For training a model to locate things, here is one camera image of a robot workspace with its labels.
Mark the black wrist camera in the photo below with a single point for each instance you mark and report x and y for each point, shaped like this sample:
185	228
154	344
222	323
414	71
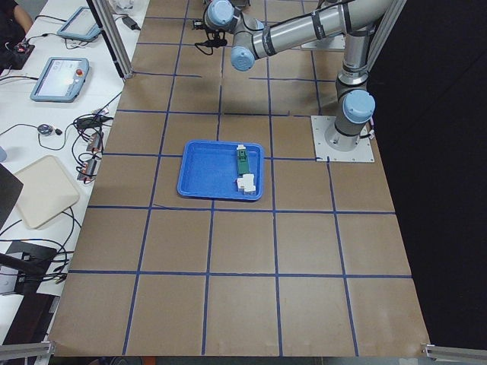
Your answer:
216	39

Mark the near blue teach pendant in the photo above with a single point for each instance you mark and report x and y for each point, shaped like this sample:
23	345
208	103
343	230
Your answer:
61	80

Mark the blue teach pendant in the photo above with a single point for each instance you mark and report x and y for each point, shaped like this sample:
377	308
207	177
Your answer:
61	80
80	26

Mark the far blue teach pendant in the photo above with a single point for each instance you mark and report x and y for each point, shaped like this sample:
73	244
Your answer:
80	26

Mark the black box on desk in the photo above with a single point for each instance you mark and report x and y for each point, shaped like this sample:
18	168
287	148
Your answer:
23	267

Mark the round silver puck device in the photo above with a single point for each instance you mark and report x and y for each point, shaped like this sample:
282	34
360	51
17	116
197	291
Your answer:
46	130

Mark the black laptop corner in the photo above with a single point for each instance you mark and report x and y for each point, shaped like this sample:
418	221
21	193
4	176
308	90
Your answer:
10	190

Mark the aluminium frame post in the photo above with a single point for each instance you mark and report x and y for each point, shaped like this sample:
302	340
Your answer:
101	11

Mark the black power adapter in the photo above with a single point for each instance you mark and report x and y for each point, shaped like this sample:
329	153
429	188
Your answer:
130	23

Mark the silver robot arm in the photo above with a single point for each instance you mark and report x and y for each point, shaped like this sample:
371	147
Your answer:
358	29

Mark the beige plastic tray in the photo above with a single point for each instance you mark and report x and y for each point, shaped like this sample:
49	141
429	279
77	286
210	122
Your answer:
48	190

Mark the white relay module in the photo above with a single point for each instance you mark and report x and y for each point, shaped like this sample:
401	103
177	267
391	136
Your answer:
246	184

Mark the blue plastic tray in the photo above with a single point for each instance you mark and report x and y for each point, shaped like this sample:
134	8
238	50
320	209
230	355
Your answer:
209	170

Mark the green terminal block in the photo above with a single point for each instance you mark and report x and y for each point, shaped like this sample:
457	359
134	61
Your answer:
242	160

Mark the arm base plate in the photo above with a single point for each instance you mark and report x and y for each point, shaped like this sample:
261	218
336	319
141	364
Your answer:
329	44
331	146

